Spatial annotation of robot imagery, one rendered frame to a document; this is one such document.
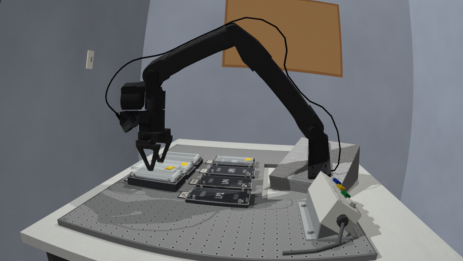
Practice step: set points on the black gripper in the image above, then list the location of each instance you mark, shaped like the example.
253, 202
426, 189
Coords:
158, 134

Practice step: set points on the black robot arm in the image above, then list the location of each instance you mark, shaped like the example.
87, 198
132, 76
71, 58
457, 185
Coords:
256, 57

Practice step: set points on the white control box with colored buttons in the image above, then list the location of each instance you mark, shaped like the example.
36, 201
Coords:
328, 213

